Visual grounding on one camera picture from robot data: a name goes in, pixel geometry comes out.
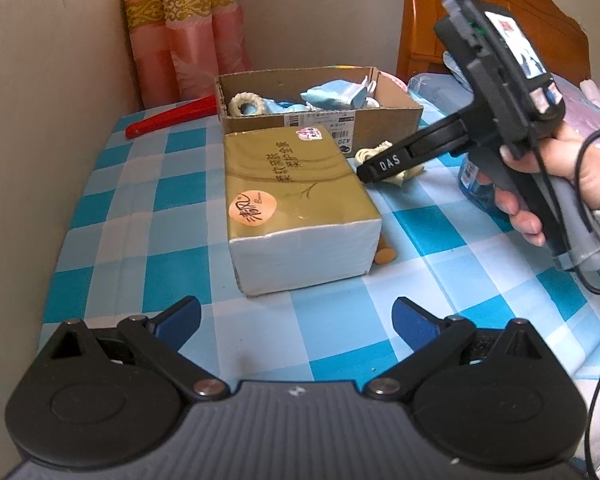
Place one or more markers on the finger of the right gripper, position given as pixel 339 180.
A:
pixel 444 136

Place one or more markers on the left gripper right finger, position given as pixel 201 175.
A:
pixel 437 344

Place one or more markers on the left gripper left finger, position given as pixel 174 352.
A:
pixel 156 342

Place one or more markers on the cream cloth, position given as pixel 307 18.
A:
pixel 385 163

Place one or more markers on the orange earplug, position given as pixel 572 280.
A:
pixel 384 253

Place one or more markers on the blue face mask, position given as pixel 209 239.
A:
pixel 336 94
pixel 284 107

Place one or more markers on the white scrunchie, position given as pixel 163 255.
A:
pixel 245 104

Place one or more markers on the white tissue paper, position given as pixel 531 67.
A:
pixel 370 86

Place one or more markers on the person's right hand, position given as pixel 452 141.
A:
pixel 559 154

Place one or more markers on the blue-grey bed sheet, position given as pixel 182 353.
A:
pixel 438 94

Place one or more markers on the jar with white lid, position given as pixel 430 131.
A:
pixel 479 194

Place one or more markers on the blue-grey pillow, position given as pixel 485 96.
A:
pixel 454 68

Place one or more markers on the pink floral pillow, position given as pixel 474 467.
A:
pixel 582 105

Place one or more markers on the cardboard box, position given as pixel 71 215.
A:
pixel 397 117

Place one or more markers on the blue checkered tablecloth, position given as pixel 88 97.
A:
pixel 150 229

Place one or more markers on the wooden bed headboard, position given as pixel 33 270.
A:
pixel 558 39

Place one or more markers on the gold tissue pack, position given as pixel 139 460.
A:
pixel 297 215

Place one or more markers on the red plastic stick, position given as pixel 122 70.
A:
pixel 194 110

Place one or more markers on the pink satin curtain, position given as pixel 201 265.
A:
pixel 180 46

